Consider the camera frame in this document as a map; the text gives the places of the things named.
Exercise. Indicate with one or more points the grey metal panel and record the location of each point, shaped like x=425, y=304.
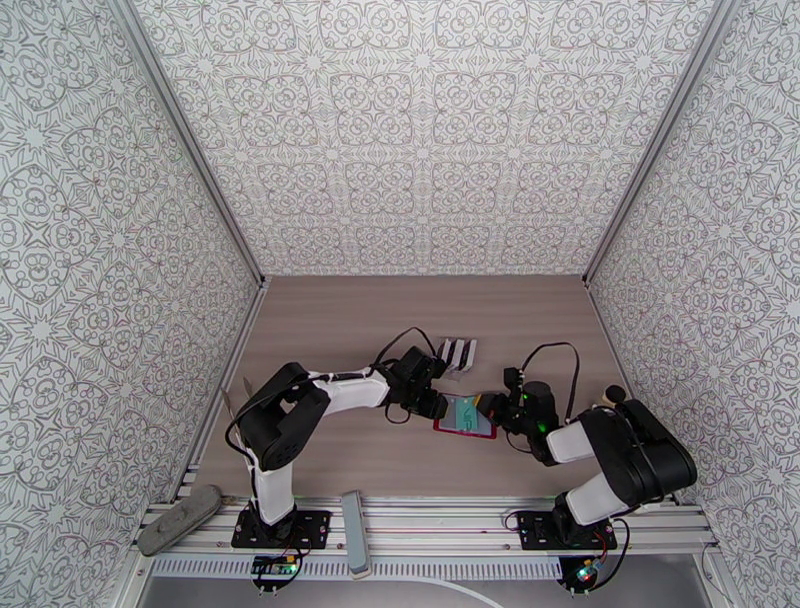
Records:
x=250, y=597

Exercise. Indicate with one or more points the white card stack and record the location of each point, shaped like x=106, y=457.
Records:
x=470, y=353
x=458, y=353
x=446, y=352

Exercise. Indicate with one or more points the green circuit board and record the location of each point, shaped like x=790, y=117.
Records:
x=586, y=572
x=275, y=567

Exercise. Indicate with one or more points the aluminium rail frame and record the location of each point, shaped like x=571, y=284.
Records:
x=437, y=522

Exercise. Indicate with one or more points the teal card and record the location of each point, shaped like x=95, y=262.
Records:
x=469, y=414

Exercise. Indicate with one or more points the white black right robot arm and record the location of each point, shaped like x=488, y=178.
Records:
x=572, y=444

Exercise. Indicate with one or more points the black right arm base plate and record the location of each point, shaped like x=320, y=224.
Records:
x=531, y=531

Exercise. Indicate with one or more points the red leather card holder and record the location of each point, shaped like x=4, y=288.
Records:
x=445, y=425

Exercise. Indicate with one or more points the grey flat stone weight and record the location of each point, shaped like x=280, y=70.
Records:
x=178, y=520

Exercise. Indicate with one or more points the small black knob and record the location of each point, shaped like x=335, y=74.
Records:
x=615, y=394

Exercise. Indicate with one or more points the grey rectangular bar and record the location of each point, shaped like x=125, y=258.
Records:
x=356, y=531

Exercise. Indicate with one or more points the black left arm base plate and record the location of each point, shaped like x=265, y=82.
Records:
x=312, y=531

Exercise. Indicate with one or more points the aluminium corner post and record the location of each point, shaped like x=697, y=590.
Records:
x=660, y=134
x=187, y=134

